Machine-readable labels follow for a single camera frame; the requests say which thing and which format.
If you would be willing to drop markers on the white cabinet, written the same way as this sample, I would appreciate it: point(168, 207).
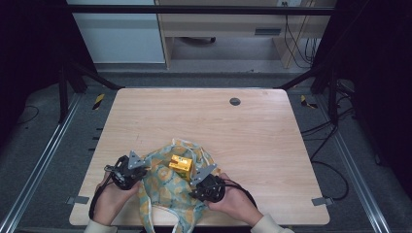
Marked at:
point(120, 35)

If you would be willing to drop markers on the teal orange-print shopping bag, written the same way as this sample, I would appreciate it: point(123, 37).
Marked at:
point(168, 191)

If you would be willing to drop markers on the person's left hand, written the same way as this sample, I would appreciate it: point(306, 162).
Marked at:
point(111, 200)

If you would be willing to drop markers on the yellow clamp right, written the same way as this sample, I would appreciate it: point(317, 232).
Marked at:
point(306, 102)

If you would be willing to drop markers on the yellow carton box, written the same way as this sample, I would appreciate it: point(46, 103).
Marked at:
point(181, 165)

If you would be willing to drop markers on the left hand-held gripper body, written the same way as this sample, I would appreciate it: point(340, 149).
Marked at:
point(124, 173)

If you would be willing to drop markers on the black curtain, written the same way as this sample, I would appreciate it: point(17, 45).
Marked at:
point(29, 48)
point(379, 81)

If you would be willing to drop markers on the aluminium floor rail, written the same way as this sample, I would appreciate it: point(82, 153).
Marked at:
point(356, 168)
point(39, 165)

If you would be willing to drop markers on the grey round table grommet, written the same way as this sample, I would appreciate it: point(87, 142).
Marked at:
point(234, 101)

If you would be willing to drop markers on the person's right hand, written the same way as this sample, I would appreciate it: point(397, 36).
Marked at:
point(234, 202)

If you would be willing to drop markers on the black horizontal frame bar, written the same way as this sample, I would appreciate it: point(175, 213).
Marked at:
point(194, 9)

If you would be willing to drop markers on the grey table edge bracket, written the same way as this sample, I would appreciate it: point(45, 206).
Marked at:
point(322, 201)
point(77, 200)

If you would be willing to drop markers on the black metal frame stand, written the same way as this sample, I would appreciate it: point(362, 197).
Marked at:
point(63, 93)
point(332, 93)

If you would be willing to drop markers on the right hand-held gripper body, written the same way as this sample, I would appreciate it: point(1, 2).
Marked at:
point(210, 189)

